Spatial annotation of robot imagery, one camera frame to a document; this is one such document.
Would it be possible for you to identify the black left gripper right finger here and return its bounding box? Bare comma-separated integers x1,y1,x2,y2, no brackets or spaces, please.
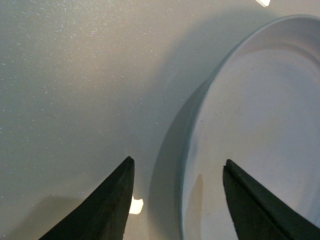
222,159,320,240

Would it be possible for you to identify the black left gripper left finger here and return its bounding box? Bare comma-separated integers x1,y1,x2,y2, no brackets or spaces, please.
41,156,135,240

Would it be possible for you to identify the white round plate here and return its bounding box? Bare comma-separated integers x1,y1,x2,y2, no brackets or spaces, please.
148,15,320,240

